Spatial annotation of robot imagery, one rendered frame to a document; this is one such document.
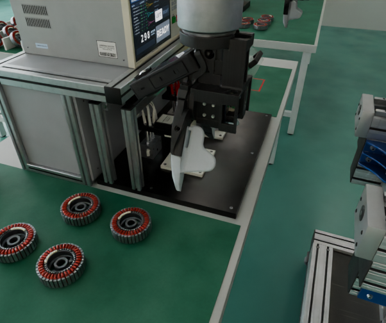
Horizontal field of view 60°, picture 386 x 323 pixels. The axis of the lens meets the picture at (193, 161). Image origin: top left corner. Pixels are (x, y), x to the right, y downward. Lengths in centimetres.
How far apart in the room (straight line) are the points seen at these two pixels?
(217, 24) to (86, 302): 67
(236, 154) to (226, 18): 86
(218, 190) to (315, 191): 137
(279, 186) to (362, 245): 160
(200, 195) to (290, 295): 90
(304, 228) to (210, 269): 126
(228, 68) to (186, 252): 60
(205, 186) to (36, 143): 56
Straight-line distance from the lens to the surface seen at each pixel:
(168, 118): 111
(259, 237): 196
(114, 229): 93
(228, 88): 42
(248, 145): 127
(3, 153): 143
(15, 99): 114
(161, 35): 113
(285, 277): 183
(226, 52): 41
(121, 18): 96
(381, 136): 117
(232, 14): 39
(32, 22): 115
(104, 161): 106
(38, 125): 113
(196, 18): 39
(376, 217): 74
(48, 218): 107
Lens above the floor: 146
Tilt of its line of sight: 36 degrees down
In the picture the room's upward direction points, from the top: straight up
